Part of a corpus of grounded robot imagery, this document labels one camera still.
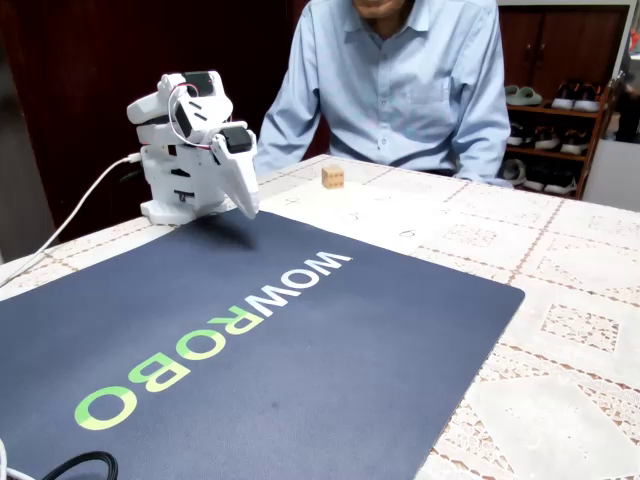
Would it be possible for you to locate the wooden shoe rack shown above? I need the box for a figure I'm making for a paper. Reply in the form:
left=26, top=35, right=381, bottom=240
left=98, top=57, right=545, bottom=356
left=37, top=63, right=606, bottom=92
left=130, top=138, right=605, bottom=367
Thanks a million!
left=498, top=82, right=615, bottom=201

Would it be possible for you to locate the thick black cable loop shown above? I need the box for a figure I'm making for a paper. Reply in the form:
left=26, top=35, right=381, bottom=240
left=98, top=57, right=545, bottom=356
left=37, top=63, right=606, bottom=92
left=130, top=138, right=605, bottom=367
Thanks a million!
left=42, top=450, right=120, bottom=480

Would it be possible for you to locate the dark wooden cabinet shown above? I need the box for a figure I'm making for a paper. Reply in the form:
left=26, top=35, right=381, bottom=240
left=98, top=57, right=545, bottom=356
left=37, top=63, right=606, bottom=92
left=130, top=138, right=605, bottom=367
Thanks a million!
left=0, top=0, right=331, bottom=244

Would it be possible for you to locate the dark blue WOWROBO mat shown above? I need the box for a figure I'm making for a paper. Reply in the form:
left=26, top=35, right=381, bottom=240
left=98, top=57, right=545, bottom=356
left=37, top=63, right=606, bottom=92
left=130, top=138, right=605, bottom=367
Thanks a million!
left=0, top=207, right=526, bottom=480

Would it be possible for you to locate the white box appliance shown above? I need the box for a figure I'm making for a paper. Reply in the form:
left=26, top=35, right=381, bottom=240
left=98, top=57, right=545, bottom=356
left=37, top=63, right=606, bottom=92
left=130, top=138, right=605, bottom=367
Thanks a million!
left=581, top=138, right=640, bottom=214

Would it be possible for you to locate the brown wooden cupboard with doors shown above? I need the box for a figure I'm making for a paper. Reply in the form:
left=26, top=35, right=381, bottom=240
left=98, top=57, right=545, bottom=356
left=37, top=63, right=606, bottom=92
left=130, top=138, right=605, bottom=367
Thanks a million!
left=497, top=4, right=632, bottom=101

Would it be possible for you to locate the dark bag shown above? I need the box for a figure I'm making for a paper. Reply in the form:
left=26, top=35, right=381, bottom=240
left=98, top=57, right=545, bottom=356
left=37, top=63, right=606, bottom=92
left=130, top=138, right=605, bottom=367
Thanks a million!
left=614, top=49, right=640, bottom=144

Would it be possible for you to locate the white robot USB cable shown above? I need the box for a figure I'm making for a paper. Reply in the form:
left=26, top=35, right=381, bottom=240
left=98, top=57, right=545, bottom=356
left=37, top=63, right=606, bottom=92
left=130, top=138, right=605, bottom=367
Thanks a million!
left=0, top=153, right=144, bottom=289

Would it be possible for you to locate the grey sneaker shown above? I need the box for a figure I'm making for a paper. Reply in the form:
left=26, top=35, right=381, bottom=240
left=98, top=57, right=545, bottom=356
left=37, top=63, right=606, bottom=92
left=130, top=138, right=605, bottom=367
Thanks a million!
left=498, top=158, right=527, bottom=188

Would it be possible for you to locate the person in light blue shirt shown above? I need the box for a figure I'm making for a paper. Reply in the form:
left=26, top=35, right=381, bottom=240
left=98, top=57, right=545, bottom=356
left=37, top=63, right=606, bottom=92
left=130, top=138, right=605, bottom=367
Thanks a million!
left=252, top=0, right=512, bottom=189

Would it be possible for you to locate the thin white cable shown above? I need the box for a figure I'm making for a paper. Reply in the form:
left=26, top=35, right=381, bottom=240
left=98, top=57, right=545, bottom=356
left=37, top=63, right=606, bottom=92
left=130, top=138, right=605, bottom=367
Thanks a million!
left=0, top=438, right=36, bottom=480

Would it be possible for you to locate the black orange white sneaker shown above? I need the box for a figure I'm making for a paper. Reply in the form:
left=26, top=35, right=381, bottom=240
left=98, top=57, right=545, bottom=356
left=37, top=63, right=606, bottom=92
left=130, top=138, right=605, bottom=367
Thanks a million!
left=550, top=81, right=577, bottom=111
left=573, top=82, right=602, bottom=113

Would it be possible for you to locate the small wooden cube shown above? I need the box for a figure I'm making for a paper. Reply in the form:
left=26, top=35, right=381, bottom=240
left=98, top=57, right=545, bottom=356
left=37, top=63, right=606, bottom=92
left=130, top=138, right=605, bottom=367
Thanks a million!
left=321, top=163, right=346, bottom=190

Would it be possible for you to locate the white lace tablecloth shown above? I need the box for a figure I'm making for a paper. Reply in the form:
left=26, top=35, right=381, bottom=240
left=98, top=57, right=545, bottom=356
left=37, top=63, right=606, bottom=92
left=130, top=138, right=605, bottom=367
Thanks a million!
left=0, top=153, right=640, bottom=480

